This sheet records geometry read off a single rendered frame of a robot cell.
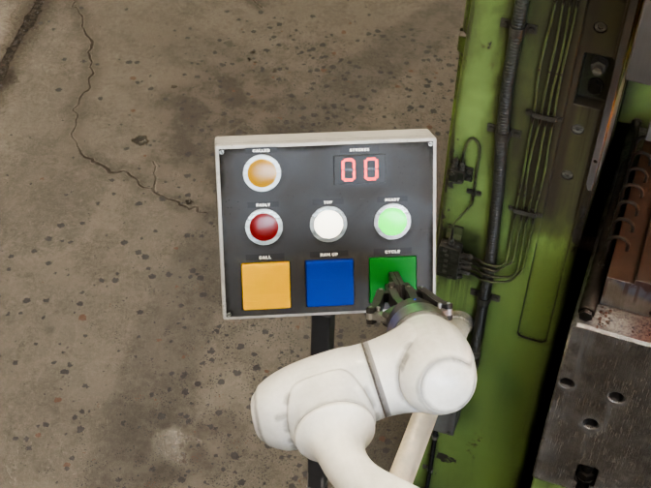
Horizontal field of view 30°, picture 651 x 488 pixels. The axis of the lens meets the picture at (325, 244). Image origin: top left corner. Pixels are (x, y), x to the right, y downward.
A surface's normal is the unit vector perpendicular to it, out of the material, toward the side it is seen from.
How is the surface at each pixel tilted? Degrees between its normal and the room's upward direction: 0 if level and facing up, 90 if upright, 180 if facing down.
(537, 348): 90
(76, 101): 0
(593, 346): 90
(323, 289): 60
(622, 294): 90
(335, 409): 42
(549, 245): 90
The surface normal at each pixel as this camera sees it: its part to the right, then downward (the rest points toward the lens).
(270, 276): 0.09, 0.26
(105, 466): 0.03, -0.70
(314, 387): -0.25, -0.65
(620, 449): -0.34, 0.66
